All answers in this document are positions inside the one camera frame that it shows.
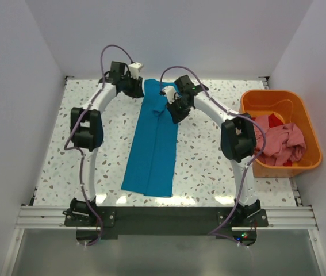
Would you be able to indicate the pink t shirt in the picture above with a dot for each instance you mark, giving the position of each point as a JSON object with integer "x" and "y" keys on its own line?
{"x": 285, "y": 144}

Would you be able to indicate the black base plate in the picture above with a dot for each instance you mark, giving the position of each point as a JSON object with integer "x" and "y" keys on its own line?
{"x": 150, "y": 221}

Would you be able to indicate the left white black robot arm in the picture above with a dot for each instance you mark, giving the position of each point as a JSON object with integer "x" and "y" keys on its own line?
{"x": 86, "y": 133}

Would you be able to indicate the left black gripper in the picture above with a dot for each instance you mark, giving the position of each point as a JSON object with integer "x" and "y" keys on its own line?
{"x": 138, "y": 91}

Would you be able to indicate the red t shirt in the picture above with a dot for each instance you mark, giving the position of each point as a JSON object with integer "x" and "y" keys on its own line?
{"x": 274, "y": 121}

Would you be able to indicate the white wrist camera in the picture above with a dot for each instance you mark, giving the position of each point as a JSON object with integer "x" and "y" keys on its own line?
{"x": 170, "y": 93}
{"x": 135, "y": 69}

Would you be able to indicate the orange plastic basket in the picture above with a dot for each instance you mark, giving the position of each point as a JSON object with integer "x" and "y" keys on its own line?
{"x": 289, "y": 108}

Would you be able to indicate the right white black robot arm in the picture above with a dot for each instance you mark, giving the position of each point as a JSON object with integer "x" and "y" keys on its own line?
{"x": 237, "y": 139}

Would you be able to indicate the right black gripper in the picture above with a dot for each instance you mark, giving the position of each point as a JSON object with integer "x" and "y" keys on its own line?
{"x": 176, "y": 117}

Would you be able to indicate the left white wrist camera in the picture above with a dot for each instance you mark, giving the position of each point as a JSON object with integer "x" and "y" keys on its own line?
{"x": 135, "y": 69}

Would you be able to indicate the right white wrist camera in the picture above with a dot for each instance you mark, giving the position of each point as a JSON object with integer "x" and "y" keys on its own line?
{"x": 170, "y": 93}

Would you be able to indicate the blue t shirt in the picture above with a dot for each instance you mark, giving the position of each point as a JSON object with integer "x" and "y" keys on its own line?
{"x": 151, "y": 162}

